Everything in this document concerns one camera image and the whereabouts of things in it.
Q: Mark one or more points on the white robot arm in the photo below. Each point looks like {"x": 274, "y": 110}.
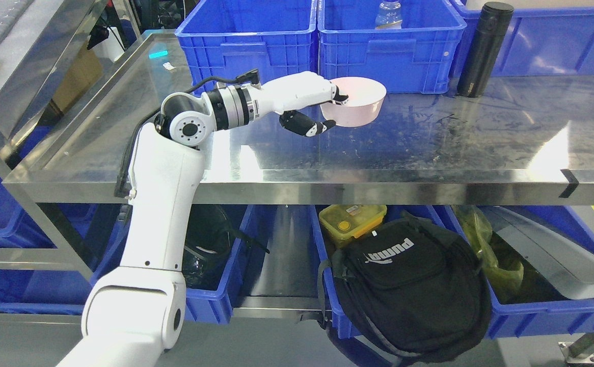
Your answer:
{"x": 164, "y": 175}

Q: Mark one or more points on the blue crate top left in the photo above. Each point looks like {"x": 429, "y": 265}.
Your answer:
{"x": 227, "y": 38}

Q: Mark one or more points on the blue crate lower right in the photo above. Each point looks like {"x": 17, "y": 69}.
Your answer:
{"x": 539, "y": 309}

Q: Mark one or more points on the yellow green plastic bag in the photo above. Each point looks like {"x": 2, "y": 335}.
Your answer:
{"x": 502, "y": 265}

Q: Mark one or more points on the blue crate lower left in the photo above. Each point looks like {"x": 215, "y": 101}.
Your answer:
{"x": 148, "y": 278}

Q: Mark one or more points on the cardboard box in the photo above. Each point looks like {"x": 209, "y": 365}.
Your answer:
{"x": 80, "y": 77}

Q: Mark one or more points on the blue crate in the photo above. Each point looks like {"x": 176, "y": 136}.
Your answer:
{"x": 548, "y": 38}
{"x": 148, "y": 278}
{"x": 414, "y": 59}
{"x": 43, "y": 292}
{"x": 341, "y": 324}
{"x": 539, "y": 309}
{"x": 18, "y": 230}
{"x": 227, "y": 38}

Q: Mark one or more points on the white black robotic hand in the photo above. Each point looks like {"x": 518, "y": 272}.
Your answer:
{"x": 287, "y": 95}

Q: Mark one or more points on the blue crate far left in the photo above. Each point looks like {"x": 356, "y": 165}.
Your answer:
{"x": 18, "y": 230}

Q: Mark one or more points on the blue crate lower middle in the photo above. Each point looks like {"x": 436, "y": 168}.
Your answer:
{"x": 341, "y": 324}

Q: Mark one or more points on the yellow lunch box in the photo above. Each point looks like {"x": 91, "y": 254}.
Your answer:
{"x": 344, "y": 223}

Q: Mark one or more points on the stainless steel table frame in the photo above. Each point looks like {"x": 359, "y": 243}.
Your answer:
{"x": 528, "y": 140}

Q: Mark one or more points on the pink ikea bowl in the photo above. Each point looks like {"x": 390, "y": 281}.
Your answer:
{"x": 365, "y": 99}

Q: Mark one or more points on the black thermos bottle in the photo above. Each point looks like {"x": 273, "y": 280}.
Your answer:
{"x": 494, "y": 19}

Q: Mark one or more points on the blue crate bottom left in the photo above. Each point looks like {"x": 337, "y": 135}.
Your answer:
{"x": 43, "y": 292}

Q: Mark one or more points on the black puma backpack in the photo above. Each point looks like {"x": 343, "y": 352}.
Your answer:
{"x": 415, "y": 290}

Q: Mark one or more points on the blue crate top middle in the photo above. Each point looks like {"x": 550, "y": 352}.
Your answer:
{"x": 414, "y": 59}

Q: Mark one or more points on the black helmet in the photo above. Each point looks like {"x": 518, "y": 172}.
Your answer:
{"x": 208, "y": 243}

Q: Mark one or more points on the blue crate top right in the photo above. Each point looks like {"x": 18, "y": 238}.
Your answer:
{"x": 548, "y": 38}

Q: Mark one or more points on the grey flat device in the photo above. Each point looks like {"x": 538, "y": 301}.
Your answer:
{"x": 564, "y": 263}

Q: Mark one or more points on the clear plastic water bottle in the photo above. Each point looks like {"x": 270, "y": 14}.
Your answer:
{"x": 389, "y": 16}

